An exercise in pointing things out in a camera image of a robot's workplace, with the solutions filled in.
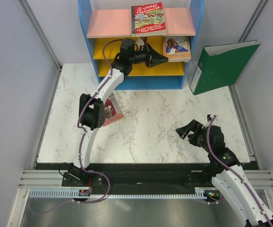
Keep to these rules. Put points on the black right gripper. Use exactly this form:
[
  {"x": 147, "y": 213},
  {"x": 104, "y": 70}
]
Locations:
[{"x": 193, "y": 126}]

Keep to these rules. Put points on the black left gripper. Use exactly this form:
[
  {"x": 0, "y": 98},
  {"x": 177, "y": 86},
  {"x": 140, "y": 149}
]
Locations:
[{"x": 151, "y": 54}]

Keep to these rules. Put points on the orange Roald Dahl book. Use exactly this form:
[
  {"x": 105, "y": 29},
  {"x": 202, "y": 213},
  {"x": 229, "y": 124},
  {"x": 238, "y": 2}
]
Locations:
[{"x": 178, "y": 60}]

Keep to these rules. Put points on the tan Othello book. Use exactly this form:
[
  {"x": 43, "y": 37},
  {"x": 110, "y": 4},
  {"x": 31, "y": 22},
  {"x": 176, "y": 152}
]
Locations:
[{"x": 176, "y": 47}]

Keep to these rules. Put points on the red treehouse book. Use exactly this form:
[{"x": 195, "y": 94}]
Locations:
[{"x": 148, "y": 19}]

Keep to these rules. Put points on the pink castle cover book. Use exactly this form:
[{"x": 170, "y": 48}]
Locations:
[{"x": 112, "y": 110}]

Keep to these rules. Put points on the dark blue 1984 book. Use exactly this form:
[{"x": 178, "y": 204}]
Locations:
[{"x": 148, "y": 35}]

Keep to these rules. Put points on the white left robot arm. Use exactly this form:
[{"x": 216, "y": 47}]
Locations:
[{"x": 92, "y": 115}]

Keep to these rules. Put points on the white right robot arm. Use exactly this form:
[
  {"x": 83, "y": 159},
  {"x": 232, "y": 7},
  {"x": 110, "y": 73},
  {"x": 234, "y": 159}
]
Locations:
[{"x": 226, "y": 174}]

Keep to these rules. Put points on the blue shelf unit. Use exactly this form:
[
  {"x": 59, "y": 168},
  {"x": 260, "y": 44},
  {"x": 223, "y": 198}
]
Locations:
[{"x": 103, "y": 30}]

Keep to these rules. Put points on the green lever arch binder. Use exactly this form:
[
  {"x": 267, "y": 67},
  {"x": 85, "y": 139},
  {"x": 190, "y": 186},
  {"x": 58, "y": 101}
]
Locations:
[{"x": 221, "y": 65}]

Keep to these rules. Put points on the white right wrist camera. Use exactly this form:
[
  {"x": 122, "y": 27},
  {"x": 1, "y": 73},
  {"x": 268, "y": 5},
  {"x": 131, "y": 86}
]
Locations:
[{"x": 211, "y": 116}]

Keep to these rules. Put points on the light blue cable duct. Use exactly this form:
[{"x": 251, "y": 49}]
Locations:
[{"x": 76, "y": 193}]

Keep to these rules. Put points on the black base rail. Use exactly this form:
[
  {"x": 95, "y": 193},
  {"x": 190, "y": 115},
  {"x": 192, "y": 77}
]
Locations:
[{"x": 146, "y": 178}]

